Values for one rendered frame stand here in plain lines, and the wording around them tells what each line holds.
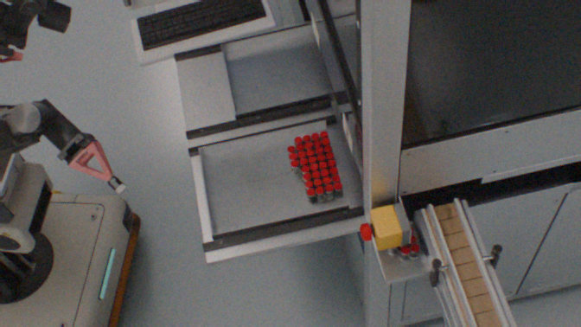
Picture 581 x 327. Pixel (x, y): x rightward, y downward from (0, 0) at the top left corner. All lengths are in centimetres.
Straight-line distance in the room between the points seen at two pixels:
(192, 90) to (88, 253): 80
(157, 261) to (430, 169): 148
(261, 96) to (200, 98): 17
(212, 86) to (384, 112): 80
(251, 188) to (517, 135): 67
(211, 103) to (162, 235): 96
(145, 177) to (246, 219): 126
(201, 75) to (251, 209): 47
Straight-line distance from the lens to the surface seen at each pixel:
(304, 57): 195
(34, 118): 135
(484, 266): 153
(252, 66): 195
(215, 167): 177
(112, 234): 249
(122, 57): 333
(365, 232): 149
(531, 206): 181
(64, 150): 138
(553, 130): 151
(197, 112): 189
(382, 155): 136
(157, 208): 279
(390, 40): 109
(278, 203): 169
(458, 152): 144
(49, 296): 245
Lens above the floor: 235
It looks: 58 degrees down
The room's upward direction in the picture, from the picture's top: 10 degrees counter-clockwise
